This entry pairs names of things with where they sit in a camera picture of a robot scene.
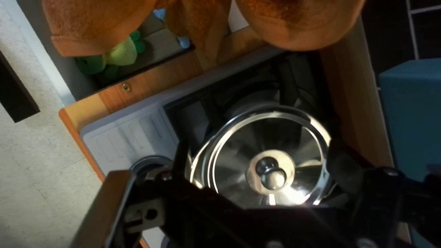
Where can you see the green toy vegetable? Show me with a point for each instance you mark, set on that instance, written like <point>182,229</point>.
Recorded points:
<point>121,53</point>

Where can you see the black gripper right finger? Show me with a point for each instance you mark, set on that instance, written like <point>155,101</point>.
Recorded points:
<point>399,207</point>

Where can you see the orange cloth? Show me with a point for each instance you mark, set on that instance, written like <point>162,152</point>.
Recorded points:
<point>91,23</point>

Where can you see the silver pot lid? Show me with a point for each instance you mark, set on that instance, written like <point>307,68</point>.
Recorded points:
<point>228,161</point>

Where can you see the black toy stove top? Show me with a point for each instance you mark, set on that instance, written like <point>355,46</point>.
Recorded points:
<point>201,111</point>

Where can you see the toy kitchen cabinet wooden counter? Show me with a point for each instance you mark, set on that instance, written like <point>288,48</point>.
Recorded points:
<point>151,81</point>

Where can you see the blue box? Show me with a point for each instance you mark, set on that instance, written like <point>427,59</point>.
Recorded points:
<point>408,115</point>

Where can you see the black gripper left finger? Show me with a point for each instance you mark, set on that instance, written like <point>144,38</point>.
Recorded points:
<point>118,212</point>

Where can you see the white sink basin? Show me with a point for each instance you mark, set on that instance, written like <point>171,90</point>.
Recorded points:
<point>48,64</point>

